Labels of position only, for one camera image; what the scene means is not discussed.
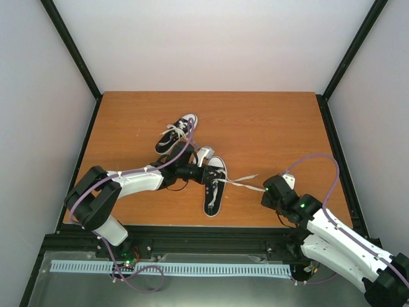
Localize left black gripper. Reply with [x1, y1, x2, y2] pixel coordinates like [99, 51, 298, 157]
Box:
[178, 164, 220, 185]

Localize white lace of sneaker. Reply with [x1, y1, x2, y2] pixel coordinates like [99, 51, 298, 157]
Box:
[159, 119, 190, 145]
[208, 169, 265, 208]

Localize black canvas sneaker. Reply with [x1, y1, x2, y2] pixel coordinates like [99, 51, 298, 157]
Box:
[203, 156, 227, 217]
[155, 113, 198, 155]

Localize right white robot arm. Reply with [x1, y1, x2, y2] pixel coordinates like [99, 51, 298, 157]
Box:
[261, 175, 408, 306]

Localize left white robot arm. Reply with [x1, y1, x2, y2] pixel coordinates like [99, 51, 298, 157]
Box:
[64, 142, 214, 258]

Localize green lit circuit board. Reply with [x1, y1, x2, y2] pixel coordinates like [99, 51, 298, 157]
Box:
[120, 246, 140, 268]

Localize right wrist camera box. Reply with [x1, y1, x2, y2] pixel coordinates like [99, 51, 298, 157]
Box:
[281, 173, 295, 189]

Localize black aluminium frame rail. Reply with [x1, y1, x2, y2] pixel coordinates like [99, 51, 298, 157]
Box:
[40, 225, 309, 264]

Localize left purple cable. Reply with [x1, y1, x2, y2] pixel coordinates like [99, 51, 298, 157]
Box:
[68, 117, 201, 230]

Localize purple cable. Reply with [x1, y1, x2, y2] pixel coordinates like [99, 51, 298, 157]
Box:
[281, 153, 409, 288]
[68, 117, 201, 230]

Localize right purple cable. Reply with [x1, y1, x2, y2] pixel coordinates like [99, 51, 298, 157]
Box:
[281, 153, 409, 288]

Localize light blue slotted cable duct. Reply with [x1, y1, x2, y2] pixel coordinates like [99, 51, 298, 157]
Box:
[49, 260, 291, 279]

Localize left black frame post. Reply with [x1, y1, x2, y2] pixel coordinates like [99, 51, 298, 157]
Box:
[40, 0, 104, 100]

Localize black frame post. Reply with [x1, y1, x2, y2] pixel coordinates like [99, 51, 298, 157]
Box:
[321, 0, 389, 100]
[40, 0, 104, 100]

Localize right black frame post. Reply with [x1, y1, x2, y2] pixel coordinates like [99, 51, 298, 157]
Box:
[321, 0, 389, 100]

